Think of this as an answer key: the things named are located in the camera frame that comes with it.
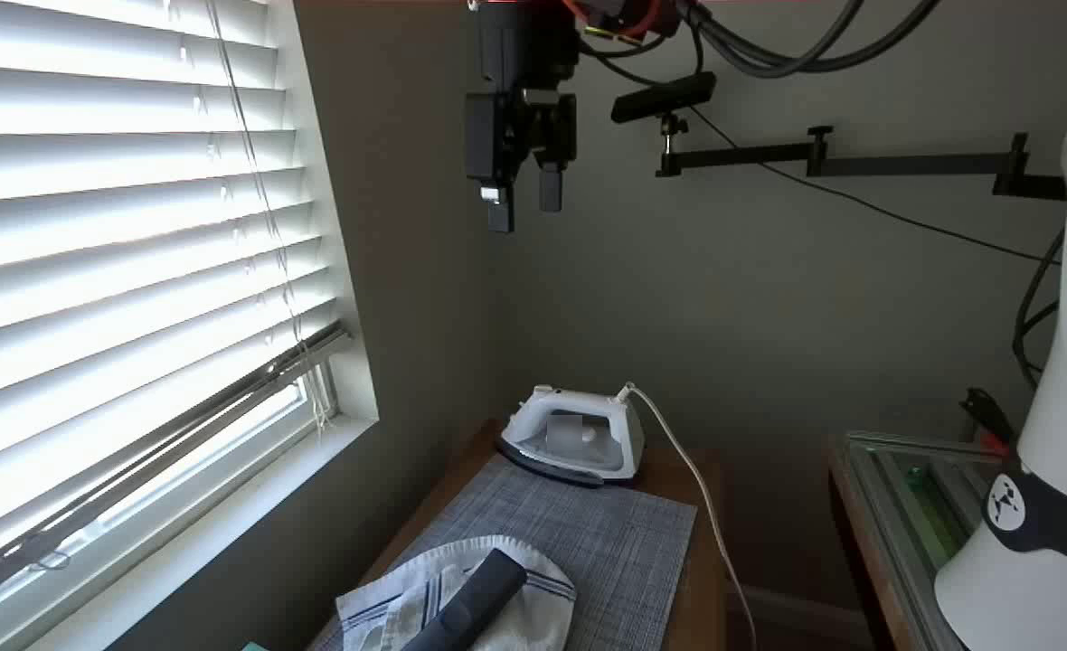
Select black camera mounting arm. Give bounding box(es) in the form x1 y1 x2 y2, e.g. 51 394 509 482
653 109 1067 205

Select white cloth with blue stripes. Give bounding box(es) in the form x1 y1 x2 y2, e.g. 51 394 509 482
333 530 583 651

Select black stereo camera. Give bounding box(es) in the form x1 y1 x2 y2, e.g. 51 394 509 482
607 67 721 126

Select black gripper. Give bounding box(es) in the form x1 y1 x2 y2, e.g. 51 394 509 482
463 0 587 236

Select white clothes iron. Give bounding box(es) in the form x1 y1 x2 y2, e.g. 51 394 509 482
496 378 647 487

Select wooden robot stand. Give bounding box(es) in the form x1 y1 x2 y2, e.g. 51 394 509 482
825 436 921 651

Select white window sill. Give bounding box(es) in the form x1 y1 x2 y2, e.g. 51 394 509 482
0 359 386 651

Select black remote control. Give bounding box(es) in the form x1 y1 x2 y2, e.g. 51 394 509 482
401 547 533 651

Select white window blinds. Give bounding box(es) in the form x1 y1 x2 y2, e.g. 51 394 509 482
0 0 362 586

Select thin black camera cable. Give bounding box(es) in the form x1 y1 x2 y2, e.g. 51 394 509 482
684 105 1056 267

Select wooden side table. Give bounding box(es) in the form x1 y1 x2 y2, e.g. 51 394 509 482
302 412 733 651

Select white iron power cord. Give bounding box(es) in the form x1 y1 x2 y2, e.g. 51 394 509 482
619 378 759 651

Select small orange strap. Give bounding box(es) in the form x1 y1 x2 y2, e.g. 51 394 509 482
556 0 684 42

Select black orange clamp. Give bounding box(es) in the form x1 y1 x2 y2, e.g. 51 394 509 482
960 383 1024 464

